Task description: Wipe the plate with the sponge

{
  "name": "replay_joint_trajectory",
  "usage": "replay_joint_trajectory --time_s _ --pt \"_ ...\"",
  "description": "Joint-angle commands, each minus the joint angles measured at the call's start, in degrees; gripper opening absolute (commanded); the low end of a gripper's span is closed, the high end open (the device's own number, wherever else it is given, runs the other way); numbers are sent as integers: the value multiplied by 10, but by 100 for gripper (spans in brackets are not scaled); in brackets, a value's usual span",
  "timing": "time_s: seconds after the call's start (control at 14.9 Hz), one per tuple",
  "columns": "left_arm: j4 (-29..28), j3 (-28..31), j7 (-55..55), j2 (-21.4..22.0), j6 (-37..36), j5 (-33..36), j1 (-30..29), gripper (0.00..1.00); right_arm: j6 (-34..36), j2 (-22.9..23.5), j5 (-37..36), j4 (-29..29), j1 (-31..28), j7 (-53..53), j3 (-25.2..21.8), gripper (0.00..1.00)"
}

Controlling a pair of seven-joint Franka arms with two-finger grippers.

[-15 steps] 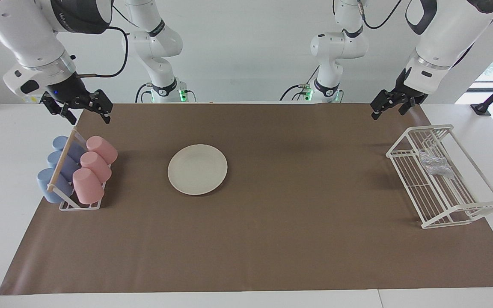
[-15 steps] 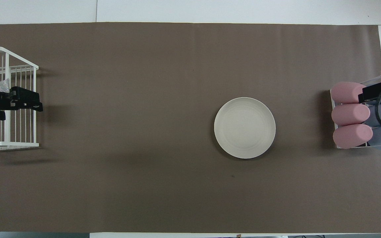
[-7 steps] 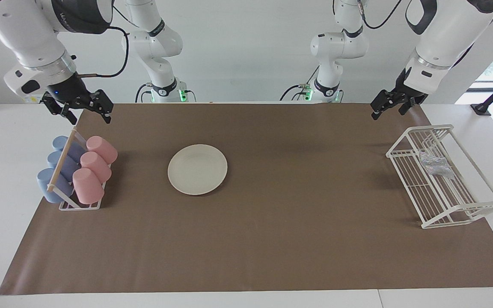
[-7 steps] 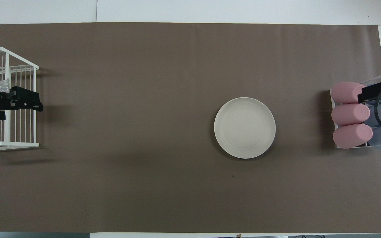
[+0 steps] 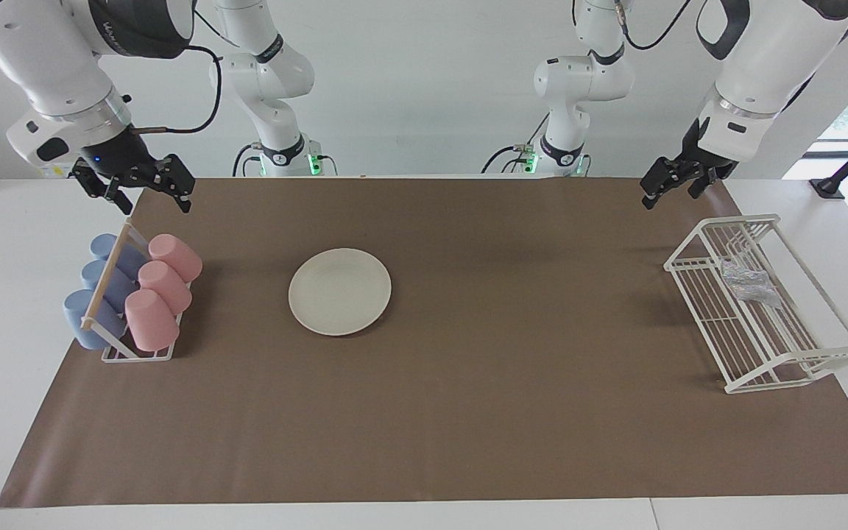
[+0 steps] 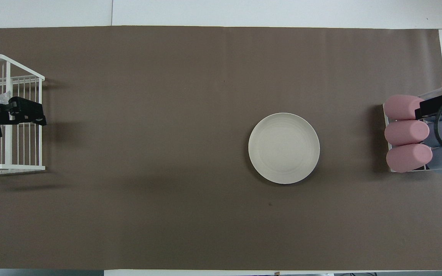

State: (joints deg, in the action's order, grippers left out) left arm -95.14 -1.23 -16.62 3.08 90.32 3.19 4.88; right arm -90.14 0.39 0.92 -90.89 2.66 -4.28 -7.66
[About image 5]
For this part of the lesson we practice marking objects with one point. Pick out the pink plastic cup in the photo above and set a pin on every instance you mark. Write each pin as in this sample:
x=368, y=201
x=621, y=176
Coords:
x=177, y=256
x=152, y=320
x=166, y=285

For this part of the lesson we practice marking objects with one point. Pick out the cup rack with wooden bar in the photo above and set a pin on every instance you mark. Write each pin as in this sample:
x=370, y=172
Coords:
x=106, y=276

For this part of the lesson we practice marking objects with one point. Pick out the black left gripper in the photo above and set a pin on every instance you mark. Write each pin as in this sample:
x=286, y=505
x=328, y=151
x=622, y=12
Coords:
x=704, y=158

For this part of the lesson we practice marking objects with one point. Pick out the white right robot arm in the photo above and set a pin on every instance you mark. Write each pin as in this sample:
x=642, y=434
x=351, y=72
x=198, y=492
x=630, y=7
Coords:
x=41, y=51

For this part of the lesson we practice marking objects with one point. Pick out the brown table mat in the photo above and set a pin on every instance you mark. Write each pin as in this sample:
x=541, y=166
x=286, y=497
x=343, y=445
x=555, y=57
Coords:
x=468, y=405

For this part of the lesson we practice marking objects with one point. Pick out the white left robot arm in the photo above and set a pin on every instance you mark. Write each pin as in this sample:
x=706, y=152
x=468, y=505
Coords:
x=755, y=66

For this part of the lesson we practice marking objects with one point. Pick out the blue plastic cup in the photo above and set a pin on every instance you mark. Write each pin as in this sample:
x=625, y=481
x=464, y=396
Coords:
x=82, y=324
x=129, y=259
x=118, y=287

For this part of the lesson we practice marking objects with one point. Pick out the silver mesh sponge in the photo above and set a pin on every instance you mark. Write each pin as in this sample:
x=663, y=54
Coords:
x=748, y=283

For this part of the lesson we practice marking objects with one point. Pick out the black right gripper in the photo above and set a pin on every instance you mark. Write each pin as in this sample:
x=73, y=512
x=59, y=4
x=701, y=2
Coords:
x=118, y=154

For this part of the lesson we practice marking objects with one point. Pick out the cream round plate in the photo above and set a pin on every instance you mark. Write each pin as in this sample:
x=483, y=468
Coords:
x=339, y=292

